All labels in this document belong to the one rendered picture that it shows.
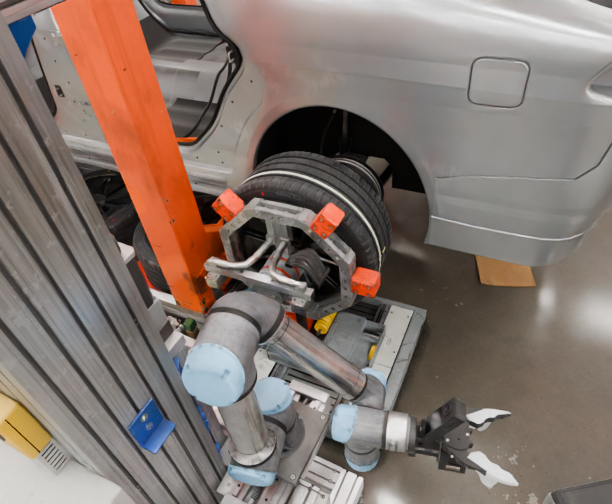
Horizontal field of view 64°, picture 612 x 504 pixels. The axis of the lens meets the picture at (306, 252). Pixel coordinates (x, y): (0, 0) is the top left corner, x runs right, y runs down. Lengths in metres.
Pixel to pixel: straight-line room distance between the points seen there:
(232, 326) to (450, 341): 1.91
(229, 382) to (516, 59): 1.22
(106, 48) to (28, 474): 1.09
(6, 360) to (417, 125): 1.42
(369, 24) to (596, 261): 2.15
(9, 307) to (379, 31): 1.32
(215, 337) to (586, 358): 2.21
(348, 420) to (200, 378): 0.31
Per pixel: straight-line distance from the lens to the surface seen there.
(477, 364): 2.67
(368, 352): 2.47
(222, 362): 0.91
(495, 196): 1.89
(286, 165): 1.83
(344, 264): 1.72
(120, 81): 1.62
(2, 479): 1.25
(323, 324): 2.09
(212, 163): 2.39
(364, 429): 1.04
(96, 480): 1.15
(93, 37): 1.60
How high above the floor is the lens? 2.18
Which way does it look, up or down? 44 degrees down
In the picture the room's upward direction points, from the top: 7 degrees counter-clockwise
